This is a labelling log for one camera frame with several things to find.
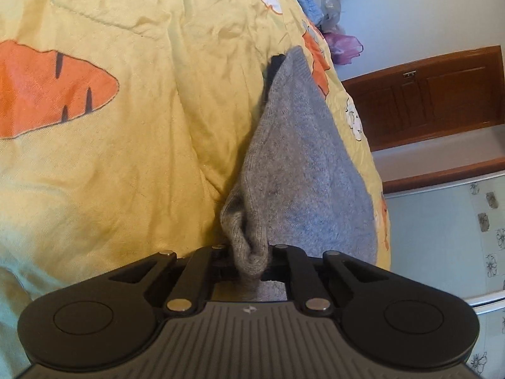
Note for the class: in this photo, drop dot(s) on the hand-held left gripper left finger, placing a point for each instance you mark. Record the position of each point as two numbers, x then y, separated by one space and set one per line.
201 272

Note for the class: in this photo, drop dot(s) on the brown wooden door frame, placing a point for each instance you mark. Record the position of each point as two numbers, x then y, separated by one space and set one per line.
446 175

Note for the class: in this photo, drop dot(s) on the grey sweater with navy sleeves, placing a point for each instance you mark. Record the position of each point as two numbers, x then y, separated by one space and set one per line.
303 173

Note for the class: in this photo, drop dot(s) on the clear plastic bag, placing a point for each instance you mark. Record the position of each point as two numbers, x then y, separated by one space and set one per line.
330 10

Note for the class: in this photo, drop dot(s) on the pink plastic bag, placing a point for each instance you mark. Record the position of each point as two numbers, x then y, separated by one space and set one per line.
343 45

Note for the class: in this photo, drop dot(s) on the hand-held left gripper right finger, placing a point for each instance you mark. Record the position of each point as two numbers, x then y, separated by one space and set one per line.
298 274

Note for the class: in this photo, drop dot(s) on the yellow carrot-print blanket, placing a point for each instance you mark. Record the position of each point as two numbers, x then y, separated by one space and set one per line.
138 146

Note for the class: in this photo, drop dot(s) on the brown wooden door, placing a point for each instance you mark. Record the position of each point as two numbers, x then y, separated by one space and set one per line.
434 102

